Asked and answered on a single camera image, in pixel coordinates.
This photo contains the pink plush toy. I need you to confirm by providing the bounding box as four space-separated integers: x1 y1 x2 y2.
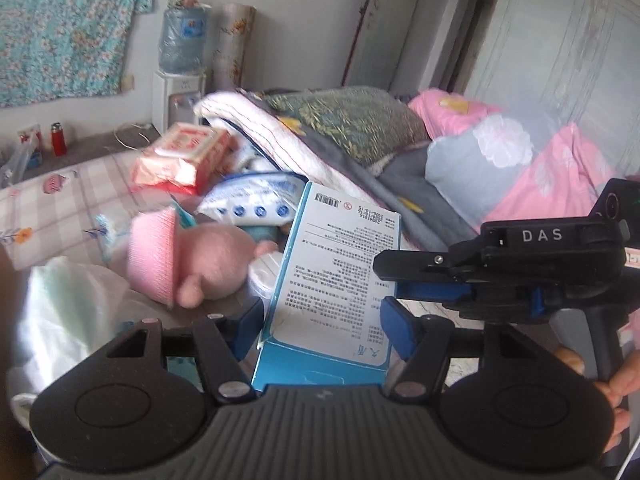
175 223 279 309

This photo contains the blue white paper box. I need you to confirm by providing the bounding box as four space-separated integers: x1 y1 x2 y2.
252 183 401 391

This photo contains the blue white tissue pack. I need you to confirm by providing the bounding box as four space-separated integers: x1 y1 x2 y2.
196 171 308 226

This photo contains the white cotton swab bag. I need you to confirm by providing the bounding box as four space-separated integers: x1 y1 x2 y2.
94 210 132 257

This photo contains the person's right hand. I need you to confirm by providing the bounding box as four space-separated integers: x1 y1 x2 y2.
552 303 640 456

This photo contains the pink grey flower blanket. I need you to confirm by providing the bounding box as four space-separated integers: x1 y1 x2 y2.
409 89 616 229

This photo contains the folded quilt pile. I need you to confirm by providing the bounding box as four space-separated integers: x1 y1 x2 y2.
194 87 475 250

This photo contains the white plastic bag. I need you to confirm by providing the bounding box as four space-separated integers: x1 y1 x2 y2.
6 254 166 430

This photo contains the pink wet wipes pack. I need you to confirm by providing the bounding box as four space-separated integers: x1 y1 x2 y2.
131 122 232 195

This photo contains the white water dispenser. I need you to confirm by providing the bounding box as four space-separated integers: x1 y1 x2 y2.
152 70 205 133

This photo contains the red thermos bottle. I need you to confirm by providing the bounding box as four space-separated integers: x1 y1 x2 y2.
50 122 67 157

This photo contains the clear plastic bag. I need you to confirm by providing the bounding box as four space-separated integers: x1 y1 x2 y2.
1 133 39 188

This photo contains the blue water jug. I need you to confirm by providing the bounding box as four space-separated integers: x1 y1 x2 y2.
158 4 210 75

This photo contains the rolled floral mat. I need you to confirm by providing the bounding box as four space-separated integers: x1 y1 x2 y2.
212 3 256 90

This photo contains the white power cable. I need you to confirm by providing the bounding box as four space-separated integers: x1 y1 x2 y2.
113 121 162 152

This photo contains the floral teal wall cloth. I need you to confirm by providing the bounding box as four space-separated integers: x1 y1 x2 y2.
1 0 154 108

